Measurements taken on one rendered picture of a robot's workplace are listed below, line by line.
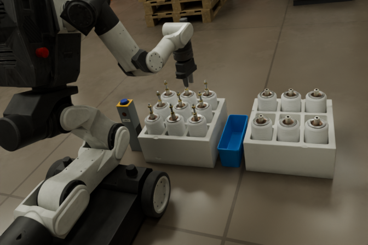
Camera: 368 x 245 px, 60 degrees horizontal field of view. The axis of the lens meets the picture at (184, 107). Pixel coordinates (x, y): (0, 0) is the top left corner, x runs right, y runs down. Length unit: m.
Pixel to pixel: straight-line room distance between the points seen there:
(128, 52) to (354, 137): 1.24
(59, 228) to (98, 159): 0.33
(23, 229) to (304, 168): 1.15
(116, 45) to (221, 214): 0.84
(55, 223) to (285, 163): 0.99
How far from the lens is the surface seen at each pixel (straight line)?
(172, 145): 1.62
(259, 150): 1.51
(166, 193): 1.52
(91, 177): 1.40
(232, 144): 1.77
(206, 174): 1.63
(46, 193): 1.32
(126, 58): 1.11
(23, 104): 1.17
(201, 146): 1.57
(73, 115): 1.22
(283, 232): 1.39
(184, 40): 1.30
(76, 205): 1.29
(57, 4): 1.13
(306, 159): 1.52
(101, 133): 1.41
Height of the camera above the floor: 1.13
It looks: 32 degrees down
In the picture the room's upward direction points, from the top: 12 degrees counter-clockwise
